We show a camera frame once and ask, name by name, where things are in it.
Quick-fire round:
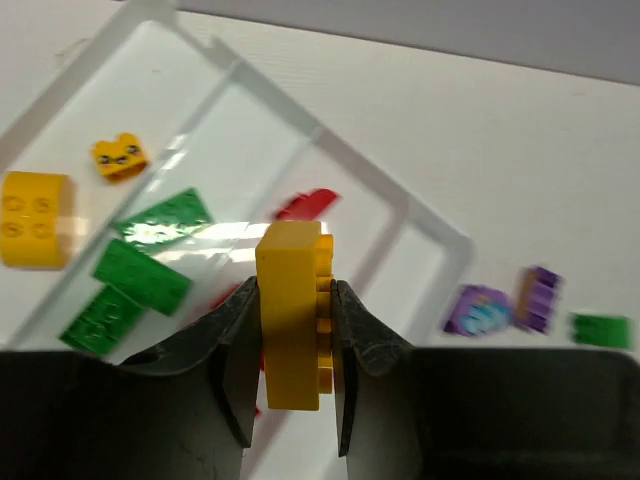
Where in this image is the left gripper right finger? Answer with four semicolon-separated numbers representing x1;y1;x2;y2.
330;280;639;479

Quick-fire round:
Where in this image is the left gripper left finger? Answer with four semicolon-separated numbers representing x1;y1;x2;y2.
1;278;261;479

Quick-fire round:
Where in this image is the green 2x4 lego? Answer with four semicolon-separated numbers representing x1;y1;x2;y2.
93;239;193;316

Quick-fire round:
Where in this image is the yellow 2x4 lego brick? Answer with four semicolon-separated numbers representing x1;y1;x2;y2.
255;221;334;411

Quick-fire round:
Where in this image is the green bush lego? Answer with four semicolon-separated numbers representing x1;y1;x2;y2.
571;313;634;350

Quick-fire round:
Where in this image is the red sloped lego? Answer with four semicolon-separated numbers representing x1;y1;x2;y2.
272;188;341;221

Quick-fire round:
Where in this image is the large yellow rounded lego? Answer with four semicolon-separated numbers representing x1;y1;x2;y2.
1;171;75;270

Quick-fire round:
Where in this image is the small yellow smiley lego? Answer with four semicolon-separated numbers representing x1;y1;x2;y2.
91;132;149;184

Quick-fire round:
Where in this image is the red small lego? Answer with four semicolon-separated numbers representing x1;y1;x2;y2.
210;283;241;311

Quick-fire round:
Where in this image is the green square lego in tray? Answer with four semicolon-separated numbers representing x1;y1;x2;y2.
58;285;146;357

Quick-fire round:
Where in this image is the purple round flower lego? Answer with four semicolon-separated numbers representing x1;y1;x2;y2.
442;284;512;337

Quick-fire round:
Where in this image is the purple lego brick right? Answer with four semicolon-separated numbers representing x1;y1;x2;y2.
512;265;564;334

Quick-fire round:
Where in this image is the white divided sorting tray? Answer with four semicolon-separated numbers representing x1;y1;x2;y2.
0;0;476;480

